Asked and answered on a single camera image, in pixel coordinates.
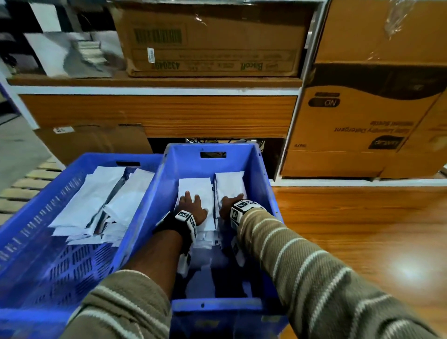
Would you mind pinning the white paper sheet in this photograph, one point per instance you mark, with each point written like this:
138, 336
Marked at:
45, 17

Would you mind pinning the wooden pallet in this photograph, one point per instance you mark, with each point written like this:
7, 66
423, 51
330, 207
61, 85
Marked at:
24, 188

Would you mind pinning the large brown cardboard box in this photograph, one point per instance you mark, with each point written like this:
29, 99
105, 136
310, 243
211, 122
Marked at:
216, 35

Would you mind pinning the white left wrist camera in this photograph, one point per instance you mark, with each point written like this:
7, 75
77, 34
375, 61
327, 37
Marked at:
183, 265

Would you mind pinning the person's left hand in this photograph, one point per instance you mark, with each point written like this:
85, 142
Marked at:
193, 211

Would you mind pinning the perforated blue plastic crate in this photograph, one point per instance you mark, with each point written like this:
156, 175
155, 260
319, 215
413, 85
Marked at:
28, 272

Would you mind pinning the flat cardboard sheet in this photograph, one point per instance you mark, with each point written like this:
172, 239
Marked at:
97, 143

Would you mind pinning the person's left forearm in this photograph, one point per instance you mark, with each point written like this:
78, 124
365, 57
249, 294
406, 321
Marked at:
139, 279

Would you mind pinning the white open box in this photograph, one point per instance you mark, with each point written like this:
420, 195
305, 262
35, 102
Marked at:
45, 52

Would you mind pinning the wrist marker band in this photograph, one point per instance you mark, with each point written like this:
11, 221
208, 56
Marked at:
171, 223
241, 207

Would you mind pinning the left wrist marker band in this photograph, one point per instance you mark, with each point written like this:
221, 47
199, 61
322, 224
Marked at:
171, 223

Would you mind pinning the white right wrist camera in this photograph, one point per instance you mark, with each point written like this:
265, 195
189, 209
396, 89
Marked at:
239, 255

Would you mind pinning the person's right forearm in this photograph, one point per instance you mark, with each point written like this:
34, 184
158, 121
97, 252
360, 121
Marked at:
331, 286

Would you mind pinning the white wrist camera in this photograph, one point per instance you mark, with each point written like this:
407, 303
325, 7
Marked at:
239, 255
183, 265

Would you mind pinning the person's right hand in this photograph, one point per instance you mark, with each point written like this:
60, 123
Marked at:
227, 206

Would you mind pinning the stack of grey paper trays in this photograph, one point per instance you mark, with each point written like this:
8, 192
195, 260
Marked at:
90, 52

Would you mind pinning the right wrist marker band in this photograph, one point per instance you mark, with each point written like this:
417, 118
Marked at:
241, 207

